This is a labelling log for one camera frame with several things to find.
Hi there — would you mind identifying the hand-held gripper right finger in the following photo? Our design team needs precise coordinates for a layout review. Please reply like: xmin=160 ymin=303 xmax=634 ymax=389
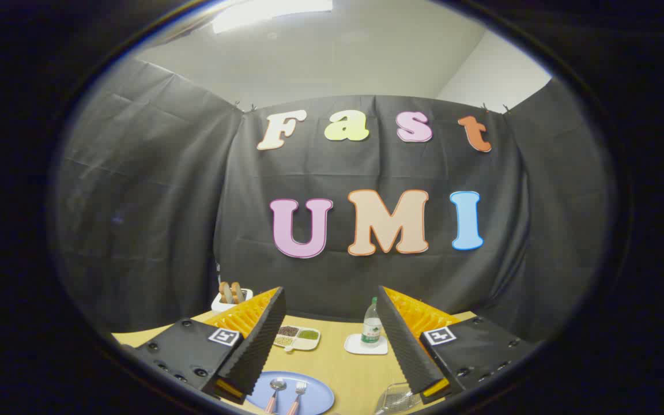
xmin=376 ymin=285 xmax=540 ymax=404

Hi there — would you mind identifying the fork with checkered handle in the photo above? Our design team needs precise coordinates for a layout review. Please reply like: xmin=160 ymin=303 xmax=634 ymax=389
xmin=286 ymin=380 xmax=308 ymax=415

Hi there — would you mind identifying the black backdrop cloth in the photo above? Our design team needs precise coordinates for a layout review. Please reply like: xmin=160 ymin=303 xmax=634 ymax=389
xmin=55 ymin=58 xmax=612 ymax=346

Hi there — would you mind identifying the spoon with checkered handle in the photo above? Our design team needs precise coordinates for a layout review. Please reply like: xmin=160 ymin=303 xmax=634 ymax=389
xmin=264 ymin=378 xmax=288 ymax=414

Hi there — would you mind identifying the ceiling light panel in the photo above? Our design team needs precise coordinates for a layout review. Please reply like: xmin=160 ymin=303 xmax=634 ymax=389
xmin=211 ymin=0 xmax=333 ymax=34

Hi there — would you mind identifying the clear water bottle green cap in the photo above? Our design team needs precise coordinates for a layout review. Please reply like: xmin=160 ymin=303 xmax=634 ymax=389
xmin=361 ymin=297 xmax=383 ymax=345

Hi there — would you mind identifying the blue round plate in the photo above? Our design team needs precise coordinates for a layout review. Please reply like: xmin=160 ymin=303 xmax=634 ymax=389
xmin=246 ymin=371 xmax=335 ymax=415

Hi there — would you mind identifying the white rectangular coaster tray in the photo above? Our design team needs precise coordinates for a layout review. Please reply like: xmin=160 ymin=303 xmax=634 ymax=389
xmin=344 ymin=333 xmax=388 ymax=356

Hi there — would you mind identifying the square perforated metal tray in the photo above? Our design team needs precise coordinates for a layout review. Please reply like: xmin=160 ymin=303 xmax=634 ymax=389
xmin=374 ymin=382 xmax=425 ymax=415

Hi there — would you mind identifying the white divided dish with grains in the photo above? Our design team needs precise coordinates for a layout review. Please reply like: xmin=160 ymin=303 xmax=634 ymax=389
xmin=273 ymin=325 xmax=321 ymax=352

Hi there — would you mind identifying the white toaster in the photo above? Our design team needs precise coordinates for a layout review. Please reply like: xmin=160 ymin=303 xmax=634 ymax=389
xmin=211 ymin=288 xmax=254 ymax=313

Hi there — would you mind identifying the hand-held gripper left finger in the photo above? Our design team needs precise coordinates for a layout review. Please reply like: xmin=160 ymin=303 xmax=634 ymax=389
xmin=122 ymin=286 xmax=288 ymax=405

